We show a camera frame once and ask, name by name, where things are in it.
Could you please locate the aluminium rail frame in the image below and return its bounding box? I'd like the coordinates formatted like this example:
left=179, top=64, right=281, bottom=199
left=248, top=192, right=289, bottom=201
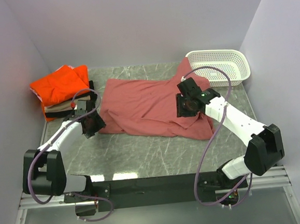
left=18, top=166, right=292, bottom=210

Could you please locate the orange folded t shirt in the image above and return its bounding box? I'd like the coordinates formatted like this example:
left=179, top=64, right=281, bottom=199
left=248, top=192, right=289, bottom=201
left=30, top=65, right=93, bottom=122

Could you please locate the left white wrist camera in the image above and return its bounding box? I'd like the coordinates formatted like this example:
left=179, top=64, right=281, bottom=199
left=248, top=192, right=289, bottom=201
left=70, top=101, right=77, bottom=109

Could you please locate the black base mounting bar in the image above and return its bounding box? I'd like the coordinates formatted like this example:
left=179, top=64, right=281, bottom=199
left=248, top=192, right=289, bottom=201
left=64, top=171, right=243, bottom=209

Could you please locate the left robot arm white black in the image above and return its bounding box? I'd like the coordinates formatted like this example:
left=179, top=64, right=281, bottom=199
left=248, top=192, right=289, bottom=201
left=22, top=100, right=106, bottom=201

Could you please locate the beige folded t shirt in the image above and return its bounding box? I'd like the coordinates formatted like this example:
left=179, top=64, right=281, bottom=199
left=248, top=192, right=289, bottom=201
left=44, top=95, right=90, bottom=113

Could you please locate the white perforated plastic basket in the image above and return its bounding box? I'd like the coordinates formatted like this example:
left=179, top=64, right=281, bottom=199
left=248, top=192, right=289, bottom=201
left=186, top=49, right=251, bottom=87

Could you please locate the pink red t shirt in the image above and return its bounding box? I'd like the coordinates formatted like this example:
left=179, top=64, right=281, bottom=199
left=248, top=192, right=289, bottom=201
left=99, top=58, right=214, bottom=140

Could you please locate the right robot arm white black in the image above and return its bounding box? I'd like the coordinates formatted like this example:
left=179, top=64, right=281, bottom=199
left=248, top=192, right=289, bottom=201
left=176, top=78, right=285, bottom=189

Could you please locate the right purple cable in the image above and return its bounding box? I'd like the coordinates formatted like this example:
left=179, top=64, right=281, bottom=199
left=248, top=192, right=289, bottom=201
left=184, top=63, right=255, bottom=210

